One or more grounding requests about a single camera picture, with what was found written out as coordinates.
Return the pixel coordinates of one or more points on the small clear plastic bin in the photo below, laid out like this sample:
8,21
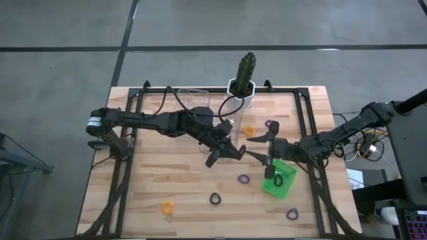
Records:
197,96

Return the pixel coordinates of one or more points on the green cactus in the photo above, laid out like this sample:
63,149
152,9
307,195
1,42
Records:
245,73

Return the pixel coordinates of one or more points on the black pole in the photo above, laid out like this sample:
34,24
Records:
413,101

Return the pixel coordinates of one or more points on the grey metal cart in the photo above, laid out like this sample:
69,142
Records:
20,160

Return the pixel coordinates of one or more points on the black metal table frame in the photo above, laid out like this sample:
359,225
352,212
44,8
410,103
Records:
283,90

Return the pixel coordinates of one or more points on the white paper sheet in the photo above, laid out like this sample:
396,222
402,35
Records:
353,176

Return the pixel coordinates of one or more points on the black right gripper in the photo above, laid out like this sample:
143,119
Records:
283,150

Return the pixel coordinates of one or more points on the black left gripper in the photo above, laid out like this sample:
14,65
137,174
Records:
218,140

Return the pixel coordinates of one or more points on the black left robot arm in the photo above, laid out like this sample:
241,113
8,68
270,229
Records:
140,120

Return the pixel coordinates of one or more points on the white bottle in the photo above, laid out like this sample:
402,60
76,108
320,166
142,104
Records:
388,216

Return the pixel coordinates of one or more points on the grey side desk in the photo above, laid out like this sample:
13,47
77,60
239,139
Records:
410,150

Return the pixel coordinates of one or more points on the large clear plastic bin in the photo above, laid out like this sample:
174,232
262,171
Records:
238,130

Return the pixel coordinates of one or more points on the black side stand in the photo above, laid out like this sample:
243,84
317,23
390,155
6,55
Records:
377,193

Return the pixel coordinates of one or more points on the white hexagonal plant pot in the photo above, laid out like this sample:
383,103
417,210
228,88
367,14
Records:
248,100

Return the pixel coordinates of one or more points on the green plastic basket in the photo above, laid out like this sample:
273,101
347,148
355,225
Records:
287,186

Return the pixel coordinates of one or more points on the backlit keyboard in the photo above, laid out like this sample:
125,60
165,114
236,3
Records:
417,226

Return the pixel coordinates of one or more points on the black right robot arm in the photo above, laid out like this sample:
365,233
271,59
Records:
350,128

